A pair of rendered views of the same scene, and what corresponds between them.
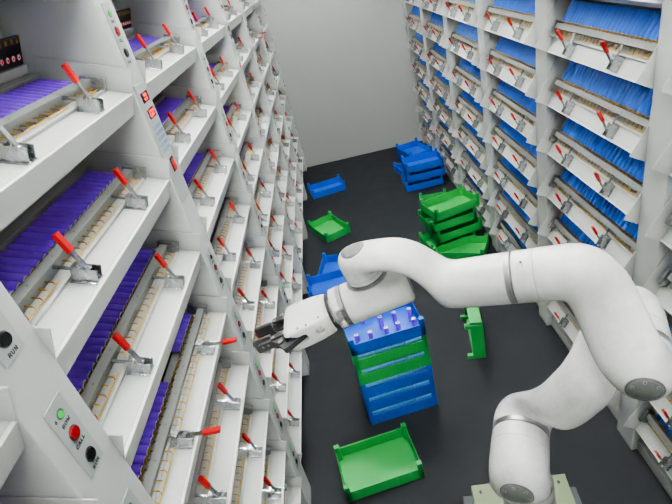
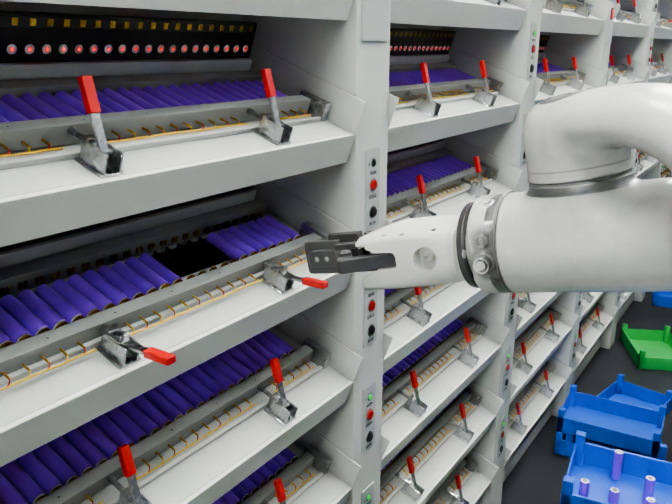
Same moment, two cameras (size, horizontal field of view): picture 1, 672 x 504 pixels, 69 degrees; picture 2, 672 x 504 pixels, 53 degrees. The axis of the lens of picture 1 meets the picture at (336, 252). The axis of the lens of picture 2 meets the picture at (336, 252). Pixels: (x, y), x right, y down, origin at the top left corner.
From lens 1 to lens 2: 50 cm
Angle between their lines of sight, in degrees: 30
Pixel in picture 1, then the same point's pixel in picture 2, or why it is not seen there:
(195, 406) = (186, 329)
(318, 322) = (427, 237)
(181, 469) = (75, 382)
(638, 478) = not seen: outside the picture
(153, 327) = (182, 149)
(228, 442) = (228, 453)
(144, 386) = (76, 181)
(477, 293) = not seen: outside the picture
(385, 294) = (602, 227)
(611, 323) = not seen: outside the picture
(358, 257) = (569, 100)
